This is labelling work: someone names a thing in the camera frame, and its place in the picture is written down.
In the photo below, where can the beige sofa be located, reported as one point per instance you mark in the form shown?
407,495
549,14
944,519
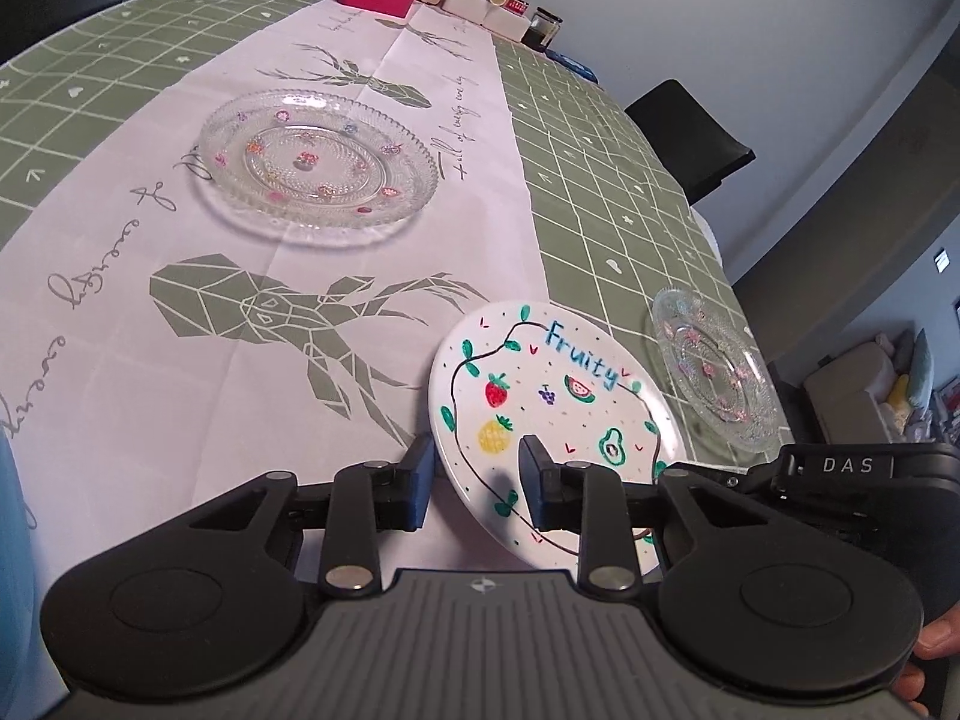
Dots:
878,392

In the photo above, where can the right hand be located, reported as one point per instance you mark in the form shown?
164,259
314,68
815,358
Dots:
938,640

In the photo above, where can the black chair right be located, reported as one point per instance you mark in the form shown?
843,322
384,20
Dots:
692,146

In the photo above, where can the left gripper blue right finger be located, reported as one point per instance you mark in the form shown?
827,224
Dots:
590,501

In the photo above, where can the dark glass jar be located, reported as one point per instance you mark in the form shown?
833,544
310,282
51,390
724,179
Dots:
543,26

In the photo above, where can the blue packet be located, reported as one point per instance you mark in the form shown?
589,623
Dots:
572,65

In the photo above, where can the green white checked tablecloth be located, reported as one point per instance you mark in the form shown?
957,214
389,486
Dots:
160,346

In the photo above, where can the white box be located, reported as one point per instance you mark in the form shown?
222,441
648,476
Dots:
496,19

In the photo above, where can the clear glass plate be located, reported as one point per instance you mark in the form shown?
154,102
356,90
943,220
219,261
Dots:
717,369
316,160

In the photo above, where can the white fruity ceramic plate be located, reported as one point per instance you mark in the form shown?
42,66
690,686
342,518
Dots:
514,369

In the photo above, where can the blue steel bowl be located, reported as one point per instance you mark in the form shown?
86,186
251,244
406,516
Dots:
17,577

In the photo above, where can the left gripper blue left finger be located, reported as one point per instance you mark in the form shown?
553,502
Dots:
368,499

